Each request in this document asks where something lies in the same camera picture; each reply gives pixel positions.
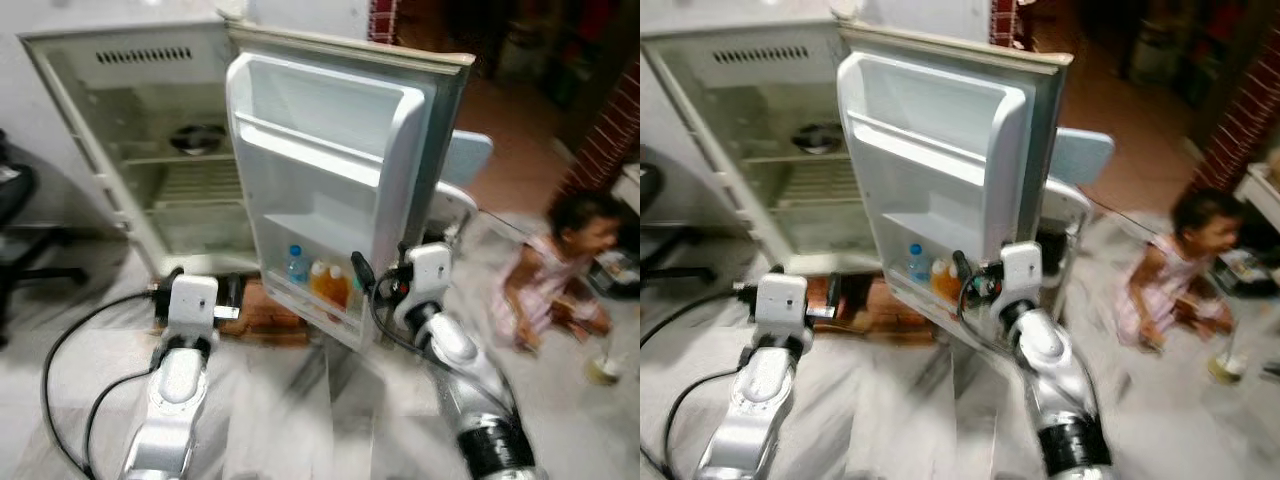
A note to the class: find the narrow red brick pillar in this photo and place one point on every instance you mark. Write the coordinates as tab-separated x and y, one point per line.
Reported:
383	22
1003	22

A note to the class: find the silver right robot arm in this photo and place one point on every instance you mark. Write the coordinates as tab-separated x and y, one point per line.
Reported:
1045	350
455	350

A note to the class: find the blue cap water bottle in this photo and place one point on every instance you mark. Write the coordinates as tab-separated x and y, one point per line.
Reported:
298	268
917	265

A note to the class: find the child in pink dress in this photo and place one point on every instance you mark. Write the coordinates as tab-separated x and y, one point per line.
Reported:
1160	280
545	280

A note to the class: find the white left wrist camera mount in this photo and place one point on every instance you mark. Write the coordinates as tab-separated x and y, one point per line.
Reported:
782	298
192	300

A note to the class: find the dark tray with items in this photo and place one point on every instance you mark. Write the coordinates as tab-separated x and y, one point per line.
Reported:
620	272
1245	270

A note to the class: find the wide red brick pillar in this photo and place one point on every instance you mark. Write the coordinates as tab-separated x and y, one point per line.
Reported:
610	140
1245	120

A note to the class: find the white fridge door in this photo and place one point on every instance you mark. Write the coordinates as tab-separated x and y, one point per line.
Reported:
330	150
930	150

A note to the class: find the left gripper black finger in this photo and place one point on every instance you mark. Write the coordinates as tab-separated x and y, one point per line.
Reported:
825	295
232	292

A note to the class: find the clear drinking glass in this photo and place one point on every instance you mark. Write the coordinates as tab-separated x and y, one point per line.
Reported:
603	370
1227	368

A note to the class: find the brown brick fridge base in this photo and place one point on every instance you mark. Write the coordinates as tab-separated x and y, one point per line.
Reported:
875	320
275	320

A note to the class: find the white side table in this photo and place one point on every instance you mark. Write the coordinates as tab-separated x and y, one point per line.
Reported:
1262	195

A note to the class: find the white fridge body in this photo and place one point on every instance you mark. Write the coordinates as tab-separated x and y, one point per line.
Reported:
150	60
770	60

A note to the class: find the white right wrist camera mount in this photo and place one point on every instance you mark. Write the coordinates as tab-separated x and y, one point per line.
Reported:
1022	268
430	270

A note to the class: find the light blue white chair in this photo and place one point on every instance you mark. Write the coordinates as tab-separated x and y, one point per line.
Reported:
468	158
1085	155

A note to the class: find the dark metal bowl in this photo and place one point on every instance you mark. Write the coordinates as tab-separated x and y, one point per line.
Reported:
818	138
198	138

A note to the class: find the orange juice bottle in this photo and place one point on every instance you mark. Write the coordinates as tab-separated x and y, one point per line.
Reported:
320	285
952	293
340	290
940	282

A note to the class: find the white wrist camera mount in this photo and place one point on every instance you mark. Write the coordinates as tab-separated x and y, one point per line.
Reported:
430	270
782	298
192	300
1022	268

